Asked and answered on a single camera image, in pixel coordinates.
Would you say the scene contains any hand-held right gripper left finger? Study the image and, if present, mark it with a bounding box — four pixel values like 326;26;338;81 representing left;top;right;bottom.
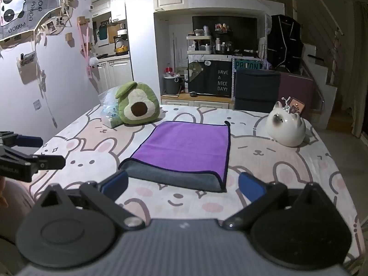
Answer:
37;170;146;232

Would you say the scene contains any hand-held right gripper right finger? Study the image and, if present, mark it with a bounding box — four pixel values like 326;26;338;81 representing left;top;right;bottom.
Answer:
222;172;330;231

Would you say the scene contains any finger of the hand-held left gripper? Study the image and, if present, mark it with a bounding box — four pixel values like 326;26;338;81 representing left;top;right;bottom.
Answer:
0;131;44;150
0;146;66;171

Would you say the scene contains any purple and grey towel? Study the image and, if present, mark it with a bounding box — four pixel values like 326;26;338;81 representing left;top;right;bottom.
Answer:
118;121;232;193

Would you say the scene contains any bunny printed bed sheet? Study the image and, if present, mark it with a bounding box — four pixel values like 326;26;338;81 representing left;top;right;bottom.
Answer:
29;103;363;268

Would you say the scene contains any person's pink clothed leg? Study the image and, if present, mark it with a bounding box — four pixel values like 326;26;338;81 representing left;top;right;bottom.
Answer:
0;178;33;245

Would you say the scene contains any white cat ceramic jar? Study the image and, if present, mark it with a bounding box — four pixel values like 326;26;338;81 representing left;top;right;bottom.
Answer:
266;101;306;147

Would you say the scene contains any clear plastic bag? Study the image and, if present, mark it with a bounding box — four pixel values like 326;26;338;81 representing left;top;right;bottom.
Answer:
98;86;127;129

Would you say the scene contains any green avocado plush pillow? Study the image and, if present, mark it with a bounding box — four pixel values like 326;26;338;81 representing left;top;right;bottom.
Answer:
115;81;161;125

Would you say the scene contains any pink printed card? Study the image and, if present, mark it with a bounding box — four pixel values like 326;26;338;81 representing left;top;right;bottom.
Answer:
287;97;306;117

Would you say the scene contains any wooden topped low cabinet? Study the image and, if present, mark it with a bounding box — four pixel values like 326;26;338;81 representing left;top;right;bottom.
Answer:
160;93;235;110

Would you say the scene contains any maroon panel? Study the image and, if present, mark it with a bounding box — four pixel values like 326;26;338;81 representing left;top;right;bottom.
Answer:
278;71;314;113

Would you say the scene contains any white kitchen base cabinet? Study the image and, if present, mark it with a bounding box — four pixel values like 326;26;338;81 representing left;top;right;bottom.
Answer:
96;56;134;96

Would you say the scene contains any grey bin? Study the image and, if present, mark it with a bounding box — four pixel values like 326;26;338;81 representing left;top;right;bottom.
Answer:
164;75;184;95

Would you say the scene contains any black lettered cloth curtain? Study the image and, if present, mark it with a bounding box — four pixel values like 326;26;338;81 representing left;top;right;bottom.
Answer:
188;59;232;97

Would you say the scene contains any green sign plate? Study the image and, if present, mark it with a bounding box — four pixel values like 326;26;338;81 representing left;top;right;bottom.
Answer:
232;58;263;71

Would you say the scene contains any yellow kitchen appliance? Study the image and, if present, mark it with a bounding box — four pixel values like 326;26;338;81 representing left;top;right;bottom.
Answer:
114;34;129;56

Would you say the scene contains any white staircase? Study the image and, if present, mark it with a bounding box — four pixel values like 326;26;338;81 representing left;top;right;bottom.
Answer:
301;43;354;127

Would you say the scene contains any black jacket with white trim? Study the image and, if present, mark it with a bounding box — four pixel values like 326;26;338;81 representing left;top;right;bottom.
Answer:
266;14;304;73

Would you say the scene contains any white shelf rack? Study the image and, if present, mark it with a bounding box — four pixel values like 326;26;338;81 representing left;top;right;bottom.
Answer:
186;34;215;56

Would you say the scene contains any beige curtain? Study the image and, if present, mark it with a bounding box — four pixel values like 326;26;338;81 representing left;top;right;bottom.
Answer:
344;1;368;139

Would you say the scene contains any pink hanging strap with plush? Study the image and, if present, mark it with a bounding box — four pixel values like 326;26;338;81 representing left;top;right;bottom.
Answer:
76;15;99;79

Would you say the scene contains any panda wall poster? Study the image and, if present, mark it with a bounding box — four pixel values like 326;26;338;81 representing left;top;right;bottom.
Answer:
0;0;63;42

